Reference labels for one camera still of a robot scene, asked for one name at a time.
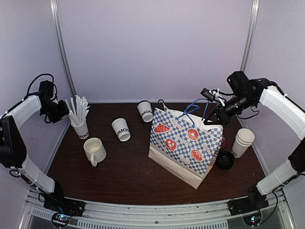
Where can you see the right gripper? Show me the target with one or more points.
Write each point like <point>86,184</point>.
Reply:
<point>224,118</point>

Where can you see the blue checkered paper bag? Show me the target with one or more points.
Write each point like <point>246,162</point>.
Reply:
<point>184,145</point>

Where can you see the white paper coffee cup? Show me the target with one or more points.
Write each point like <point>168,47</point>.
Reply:
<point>145,110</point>

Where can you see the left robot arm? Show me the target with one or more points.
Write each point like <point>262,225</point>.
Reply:
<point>13,152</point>

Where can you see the red floral plate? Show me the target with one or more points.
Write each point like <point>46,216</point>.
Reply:
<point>223,143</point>

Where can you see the stack of paper cups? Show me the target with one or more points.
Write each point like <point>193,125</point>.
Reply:
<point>243,139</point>

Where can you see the stack of black lids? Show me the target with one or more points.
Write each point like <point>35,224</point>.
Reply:
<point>225,160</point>

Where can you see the cream ceramic mug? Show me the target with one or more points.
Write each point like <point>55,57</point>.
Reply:
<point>94,150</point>

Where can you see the paper cup holding straws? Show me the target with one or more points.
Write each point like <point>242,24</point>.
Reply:
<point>78,109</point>

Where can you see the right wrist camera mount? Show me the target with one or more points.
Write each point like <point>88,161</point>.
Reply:
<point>213,96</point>

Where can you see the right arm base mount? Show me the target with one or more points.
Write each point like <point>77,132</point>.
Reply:
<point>244,205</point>

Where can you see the aluminium front rail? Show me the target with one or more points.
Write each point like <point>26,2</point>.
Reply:
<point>209,215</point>

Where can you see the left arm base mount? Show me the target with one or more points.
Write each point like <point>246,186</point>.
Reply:
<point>69,207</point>

